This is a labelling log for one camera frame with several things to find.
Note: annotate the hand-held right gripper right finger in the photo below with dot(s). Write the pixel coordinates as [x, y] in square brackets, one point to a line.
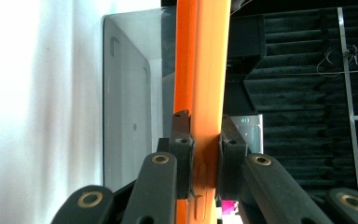
[231, 155]

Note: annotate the orange phone case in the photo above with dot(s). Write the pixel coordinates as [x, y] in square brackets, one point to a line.
[205, 62]

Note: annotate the silver metal stand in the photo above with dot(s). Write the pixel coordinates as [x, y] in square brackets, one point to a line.
[349, 93]

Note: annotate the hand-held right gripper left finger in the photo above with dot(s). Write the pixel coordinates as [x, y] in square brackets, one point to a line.
[183, 155]

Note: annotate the transparent grey plastic box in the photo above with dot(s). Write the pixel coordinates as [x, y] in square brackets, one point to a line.
[127, 109]

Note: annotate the monitor with green light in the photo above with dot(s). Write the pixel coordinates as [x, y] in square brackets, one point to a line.
[252, 133]

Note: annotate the dark angular box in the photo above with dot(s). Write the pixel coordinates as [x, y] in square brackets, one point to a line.
[245, 37]

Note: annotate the magenta object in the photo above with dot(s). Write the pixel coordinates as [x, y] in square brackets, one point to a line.
[229, 207]

